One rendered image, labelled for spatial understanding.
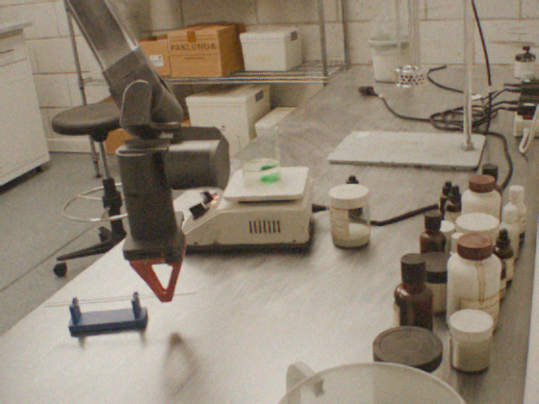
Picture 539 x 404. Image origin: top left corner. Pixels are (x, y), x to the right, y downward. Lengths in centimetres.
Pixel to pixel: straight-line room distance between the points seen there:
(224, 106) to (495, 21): 138
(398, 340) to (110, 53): 47
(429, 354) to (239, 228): 44
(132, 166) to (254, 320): 24
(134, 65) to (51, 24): 360
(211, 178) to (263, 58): 262
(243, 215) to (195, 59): 244
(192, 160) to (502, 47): 276
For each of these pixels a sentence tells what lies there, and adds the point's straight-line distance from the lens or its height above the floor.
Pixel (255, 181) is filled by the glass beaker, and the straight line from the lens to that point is 99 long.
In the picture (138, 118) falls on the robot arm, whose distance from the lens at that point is 77.
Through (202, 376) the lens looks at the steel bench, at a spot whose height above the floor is 75.
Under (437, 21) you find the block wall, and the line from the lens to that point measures 340.
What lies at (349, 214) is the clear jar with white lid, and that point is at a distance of 97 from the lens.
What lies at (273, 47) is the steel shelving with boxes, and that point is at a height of 68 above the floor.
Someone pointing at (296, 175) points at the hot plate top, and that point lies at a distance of 104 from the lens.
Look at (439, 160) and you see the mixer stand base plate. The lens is 132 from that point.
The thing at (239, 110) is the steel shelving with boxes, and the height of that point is 39.
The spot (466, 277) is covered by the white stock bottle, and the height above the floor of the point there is 83.
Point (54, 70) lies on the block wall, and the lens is 446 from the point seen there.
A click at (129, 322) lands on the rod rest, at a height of 76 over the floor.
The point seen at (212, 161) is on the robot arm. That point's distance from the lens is 73.
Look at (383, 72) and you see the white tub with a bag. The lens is 204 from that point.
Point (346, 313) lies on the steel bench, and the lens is 83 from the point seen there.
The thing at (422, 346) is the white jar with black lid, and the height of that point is 82.
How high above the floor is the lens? 119
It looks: 22 degrees down
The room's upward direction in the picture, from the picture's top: 6 degrees counter-clockwise
